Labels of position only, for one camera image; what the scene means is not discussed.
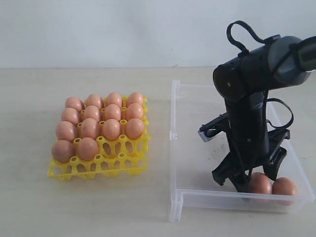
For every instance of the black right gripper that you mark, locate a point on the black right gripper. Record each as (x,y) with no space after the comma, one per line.
(244,157)

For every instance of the brown egg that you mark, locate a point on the brown egg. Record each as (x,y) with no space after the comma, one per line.
(92,112)
(62,151)
(112,111)
(260,184)
(114,98)
(87,149)
(135,97)
(134,110)
(111,129)
(134,128)
(71,115)
(66,131)
(95,100)
(75,103)
(283,186)
(90,128)

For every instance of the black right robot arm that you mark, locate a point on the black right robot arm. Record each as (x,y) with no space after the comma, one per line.
(244,83)

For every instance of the clear plastic bin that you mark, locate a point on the clear plastic bin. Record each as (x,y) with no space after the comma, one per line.
(192,160)

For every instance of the yellow plastic egg tray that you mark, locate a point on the yellow plastic egg tray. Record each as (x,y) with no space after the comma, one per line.
(122,154)

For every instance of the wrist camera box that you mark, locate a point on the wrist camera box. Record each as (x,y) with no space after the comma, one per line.
(220,124)

